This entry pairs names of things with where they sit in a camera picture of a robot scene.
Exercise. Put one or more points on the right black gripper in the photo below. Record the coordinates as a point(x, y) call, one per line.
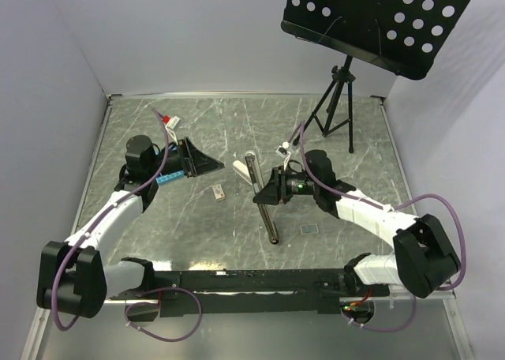
point(275, 189)

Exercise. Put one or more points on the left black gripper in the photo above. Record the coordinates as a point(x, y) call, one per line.
point(196, 163)

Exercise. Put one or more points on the white stapler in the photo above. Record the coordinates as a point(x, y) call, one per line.
point(242, 171)

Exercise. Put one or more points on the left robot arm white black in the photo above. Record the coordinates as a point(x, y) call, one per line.
point(72, 276)

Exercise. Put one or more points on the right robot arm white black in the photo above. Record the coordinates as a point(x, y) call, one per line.
point(422, 257)

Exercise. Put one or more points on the small tray of staples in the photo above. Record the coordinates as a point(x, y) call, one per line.
point(309, 229)

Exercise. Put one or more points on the small staple box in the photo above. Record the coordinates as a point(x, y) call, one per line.
point(218, 192)

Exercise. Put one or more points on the black tripod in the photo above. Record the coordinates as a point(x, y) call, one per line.
point(340, 77)

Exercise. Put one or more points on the black perforated music stand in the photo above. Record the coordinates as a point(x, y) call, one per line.
point(401, 36)

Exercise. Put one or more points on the blue studded base plate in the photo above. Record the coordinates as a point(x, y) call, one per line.
point(166, 178)

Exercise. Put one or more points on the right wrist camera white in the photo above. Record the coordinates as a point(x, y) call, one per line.
point(283, 150)

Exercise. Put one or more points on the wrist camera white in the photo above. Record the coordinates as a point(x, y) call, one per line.
point(283, 150)
point(171, 124)

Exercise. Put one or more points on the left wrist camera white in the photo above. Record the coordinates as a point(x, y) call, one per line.
point(171, 124)

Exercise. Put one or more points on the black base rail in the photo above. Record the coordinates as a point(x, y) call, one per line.
point(268, 291)

